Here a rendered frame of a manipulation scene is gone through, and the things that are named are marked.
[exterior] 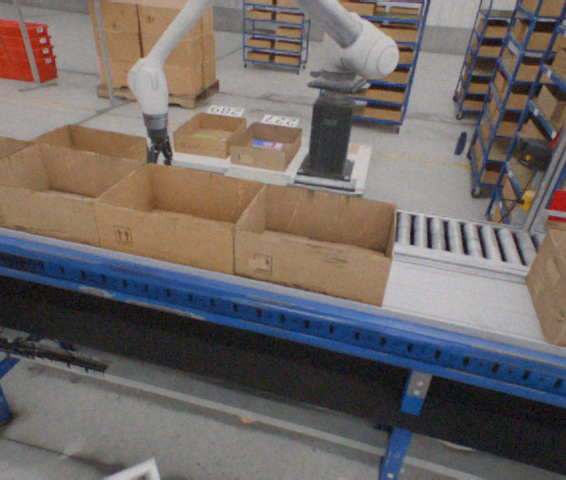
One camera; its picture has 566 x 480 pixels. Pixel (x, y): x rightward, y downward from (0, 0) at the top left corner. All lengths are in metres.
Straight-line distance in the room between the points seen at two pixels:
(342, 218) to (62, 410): 1.41
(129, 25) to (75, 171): 4.33
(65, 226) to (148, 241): 0.25
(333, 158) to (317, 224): 0.81
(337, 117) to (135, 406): 1.52
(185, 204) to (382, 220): 0.63
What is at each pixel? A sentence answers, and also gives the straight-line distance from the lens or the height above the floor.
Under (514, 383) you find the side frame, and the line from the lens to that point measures 1.24.
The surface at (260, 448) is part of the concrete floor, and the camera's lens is 1.92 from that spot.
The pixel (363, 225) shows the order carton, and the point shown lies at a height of 0.96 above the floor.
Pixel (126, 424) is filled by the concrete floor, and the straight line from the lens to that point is 2.04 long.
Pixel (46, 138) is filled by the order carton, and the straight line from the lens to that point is 2.21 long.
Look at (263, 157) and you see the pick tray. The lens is 2.16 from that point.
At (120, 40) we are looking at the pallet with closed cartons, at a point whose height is 0.66.
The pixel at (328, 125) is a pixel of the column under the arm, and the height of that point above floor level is 0.99.
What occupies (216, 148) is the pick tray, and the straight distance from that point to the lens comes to 2.27.
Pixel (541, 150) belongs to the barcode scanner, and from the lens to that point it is 1.93.
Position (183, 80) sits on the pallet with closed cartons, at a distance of 5.69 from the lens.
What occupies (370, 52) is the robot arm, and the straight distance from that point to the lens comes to 1.83.
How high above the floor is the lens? 1.62
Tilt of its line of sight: 33 degrees down
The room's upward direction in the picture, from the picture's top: 4 degrees clockwise
